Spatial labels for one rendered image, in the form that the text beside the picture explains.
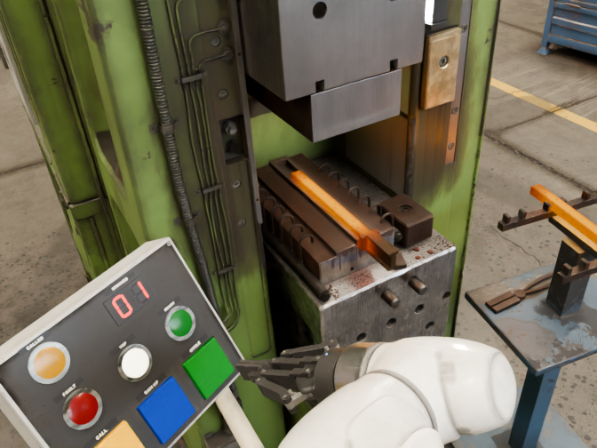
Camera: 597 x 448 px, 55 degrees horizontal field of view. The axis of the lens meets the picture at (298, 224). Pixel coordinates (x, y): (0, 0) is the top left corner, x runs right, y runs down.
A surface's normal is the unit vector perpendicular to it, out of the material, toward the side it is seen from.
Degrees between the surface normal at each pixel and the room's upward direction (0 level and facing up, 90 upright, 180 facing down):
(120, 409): 60
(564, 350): 0
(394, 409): 20
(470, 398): 51
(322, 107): 90
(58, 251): 0
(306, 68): 90
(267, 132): 90
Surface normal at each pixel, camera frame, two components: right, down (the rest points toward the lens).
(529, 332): -0.06, -0.80
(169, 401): 0.68, -0.14
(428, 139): 0.50, 0.49
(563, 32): -0.82, 0.37
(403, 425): 0.08, -0.93
